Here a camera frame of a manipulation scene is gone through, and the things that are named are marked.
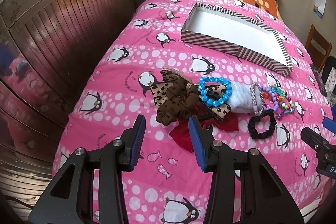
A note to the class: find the smartphone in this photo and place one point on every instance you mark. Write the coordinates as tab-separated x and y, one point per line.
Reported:
318	80

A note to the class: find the black garment on chair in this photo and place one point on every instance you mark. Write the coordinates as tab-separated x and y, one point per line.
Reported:
330	63

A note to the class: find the striped cardboard box tray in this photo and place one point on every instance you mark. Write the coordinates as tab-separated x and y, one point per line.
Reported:
230	32

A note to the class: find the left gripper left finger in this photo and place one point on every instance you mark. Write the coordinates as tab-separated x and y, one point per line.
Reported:
69	196

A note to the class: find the pink penguin blanket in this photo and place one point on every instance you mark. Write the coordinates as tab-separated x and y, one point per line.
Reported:
118	91

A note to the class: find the leopard print ribbon bow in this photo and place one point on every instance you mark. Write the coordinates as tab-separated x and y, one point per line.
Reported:
214	93

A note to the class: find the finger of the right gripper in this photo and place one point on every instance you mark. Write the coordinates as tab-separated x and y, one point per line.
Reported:
329	124

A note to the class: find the light blue fuzzy band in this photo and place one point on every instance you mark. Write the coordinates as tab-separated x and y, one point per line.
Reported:
246	99

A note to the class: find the wooden chair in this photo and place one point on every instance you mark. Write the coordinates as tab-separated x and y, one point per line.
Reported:
318	48

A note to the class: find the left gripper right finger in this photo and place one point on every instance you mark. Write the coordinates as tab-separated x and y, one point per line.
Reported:
264	197

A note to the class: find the brown scrunchie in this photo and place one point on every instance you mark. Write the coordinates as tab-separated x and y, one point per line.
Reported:
174	100

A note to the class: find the red velvet bow clip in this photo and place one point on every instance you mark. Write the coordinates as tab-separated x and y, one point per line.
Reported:
181	136

